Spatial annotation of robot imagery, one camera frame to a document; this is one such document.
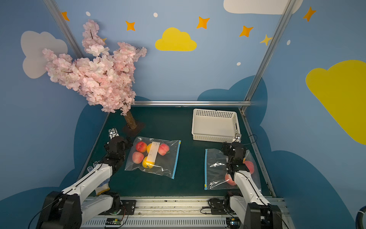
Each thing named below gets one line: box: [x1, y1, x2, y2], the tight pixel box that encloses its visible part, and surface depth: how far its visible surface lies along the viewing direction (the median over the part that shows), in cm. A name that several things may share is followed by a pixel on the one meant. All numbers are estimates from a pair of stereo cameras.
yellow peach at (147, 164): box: [142, 156, 155, 169], surface depth 87 cm
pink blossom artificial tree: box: [42, 19, 148, 131], surface depth 65 cm
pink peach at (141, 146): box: [135, 141, 148, 153], surface depth 93 cm
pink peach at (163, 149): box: [158, 143, 170, 157], surface depth 92 cm
